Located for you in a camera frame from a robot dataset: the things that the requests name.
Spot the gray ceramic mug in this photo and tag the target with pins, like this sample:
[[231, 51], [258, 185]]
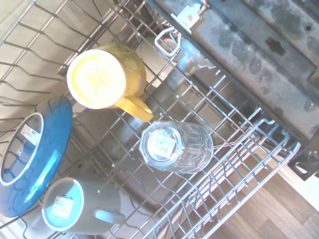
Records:
[[99, 199]]

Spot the clear faceted drinking glass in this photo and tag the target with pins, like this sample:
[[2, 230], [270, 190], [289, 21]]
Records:
[[189, 149]]

